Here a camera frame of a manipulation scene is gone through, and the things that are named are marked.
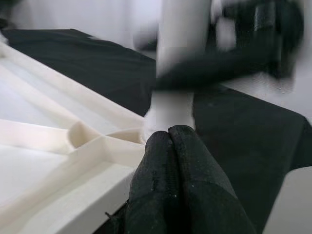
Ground cream plastic children table top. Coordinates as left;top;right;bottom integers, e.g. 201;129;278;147
0;31;152;234

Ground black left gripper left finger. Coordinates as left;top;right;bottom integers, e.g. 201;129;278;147
116;130;182;234

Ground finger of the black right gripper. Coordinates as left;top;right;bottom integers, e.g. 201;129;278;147
133;30;159;51
155;41;276;92

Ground white plastic table leg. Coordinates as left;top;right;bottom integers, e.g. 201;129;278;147
142;0;213;137

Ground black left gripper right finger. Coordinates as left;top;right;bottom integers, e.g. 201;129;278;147
168;124;256;234

